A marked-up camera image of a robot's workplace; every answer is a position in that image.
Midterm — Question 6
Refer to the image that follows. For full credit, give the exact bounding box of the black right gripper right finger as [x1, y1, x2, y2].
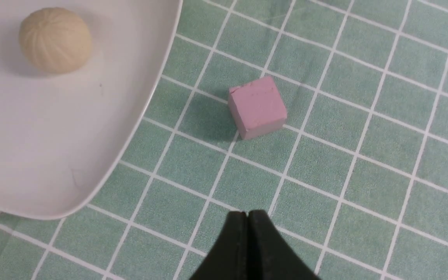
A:
[247, 210, 319, 280]

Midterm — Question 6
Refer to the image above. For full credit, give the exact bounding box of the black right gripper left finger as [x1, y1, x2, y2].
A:
[190, 211, 248, 280]

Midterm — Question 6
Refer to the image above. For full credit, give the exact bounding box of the cream ridged steamed bun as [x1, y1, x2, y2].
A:
[18, 7, 93, 74]

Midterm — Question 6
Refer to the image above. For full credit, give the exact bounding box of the white square plate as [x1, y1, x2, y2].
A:
[0, 0, 183, 220]

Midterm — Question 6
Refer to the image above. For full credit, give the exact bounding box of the green checkered tablecloth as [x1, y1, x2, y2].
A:
[0, 0, 448, 280]

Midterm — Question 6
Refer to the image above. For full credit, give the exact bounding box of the pink cube block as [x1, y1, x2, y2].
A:
[228, 76, 287, 140]

